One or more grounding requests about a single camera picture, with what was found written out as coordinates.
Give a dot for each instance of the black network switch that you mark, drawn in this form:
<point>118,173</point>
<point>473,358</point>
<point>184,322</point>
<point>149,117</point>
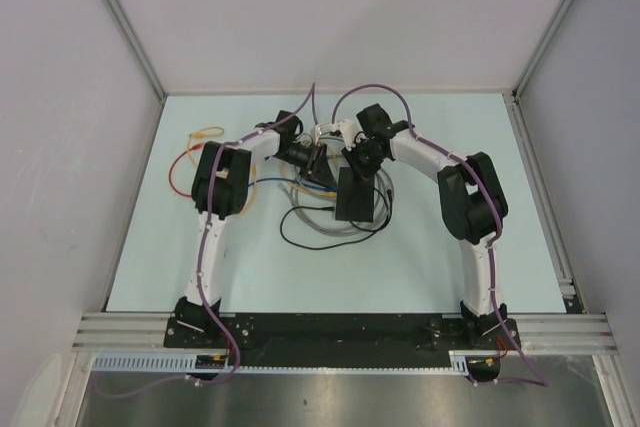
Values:
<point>355,197</point>

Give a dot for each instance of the grey cable duct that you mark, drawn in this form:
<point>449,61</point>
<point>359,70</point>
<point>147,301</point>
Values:
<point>182,363</point>

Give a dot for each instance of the aluminium frame rail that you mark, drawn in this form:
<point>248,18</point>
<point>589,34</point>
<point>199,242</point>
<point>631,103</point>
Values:
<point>542,334</point>

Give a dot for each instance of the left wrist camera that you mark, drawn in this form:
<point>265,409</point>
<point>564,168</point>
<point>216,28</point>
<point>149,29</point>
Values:
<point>320,130</point>

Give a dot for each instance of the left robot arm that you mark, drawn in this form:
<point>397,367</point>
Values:
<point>220,191</point>

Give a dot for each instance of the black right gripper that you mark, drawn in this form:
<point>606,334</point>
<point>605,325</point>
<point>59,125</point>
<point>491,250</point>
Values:
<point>365,175</point>

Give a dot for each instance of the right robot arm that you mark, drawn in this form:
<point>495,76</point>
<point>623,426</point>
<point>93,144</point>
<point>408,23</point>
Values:
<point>472,203</point>

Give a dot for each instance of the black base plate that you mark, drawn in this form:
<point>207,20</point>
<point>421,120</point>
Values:
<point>343,341</point>

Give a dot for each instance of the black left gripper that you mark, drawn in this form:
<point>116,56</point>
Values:
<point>317,165</point>

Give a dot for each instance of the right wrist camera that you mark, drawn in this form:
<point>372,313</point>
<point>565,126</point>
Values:
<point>348,130</point>

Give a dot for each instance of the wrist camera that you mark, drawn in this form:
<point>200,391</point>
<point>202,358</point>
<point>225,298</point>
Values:
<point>320,130</point>
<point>348,130</point>

